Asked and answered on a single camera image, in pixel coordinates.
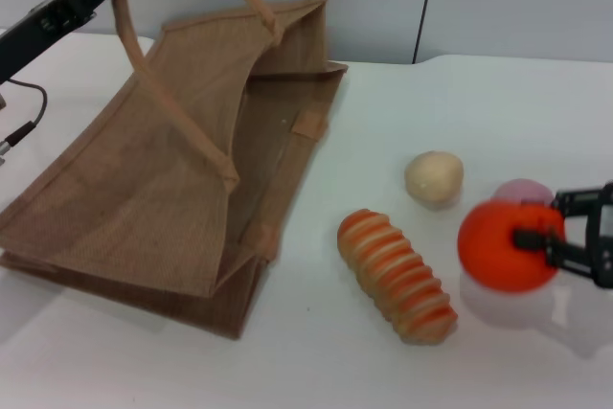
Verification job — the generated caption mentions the beige round bun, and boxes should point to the beige round bun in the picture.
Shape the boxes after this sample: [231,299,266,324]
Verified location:
[403,149,465,212]

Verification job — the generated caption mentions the brown jute handbag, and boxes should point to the brown jute handbag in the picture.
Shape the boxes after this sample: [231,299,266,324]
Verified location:
[0,0,349,341]

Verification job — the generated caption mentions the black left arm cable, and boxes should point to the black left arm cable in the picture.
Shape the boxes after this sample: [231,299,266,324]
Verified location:
[0,77,49,164]

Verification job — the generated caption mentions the orange fruit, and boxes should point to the orange fruit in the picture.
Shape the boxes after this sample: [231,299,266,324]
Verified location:
[457,199,566,293]

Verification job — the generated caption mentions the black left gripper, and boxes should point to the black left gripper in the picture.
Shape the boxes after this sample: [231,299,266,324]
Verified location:
[0,0,133,88]

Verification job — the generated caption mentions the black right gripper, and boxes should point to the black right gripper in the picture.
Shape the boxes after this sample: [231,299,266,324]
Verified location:
[513,181,613,290]

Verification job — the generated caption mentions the thin dark vertical pole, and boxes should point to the thin dark vertical pole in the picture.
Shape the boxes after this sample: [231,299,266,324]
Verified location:
[411,0,441,65]

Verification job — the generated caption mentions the orange striped bread roll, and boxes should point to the orange striped bread roll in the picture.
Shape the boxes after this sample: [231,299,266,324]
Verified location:
[336,208,459,346]

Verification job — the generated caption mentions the pink peach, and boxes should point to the pink peach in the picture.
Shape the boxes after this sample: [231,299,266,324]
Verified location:
[492,178,556,207]

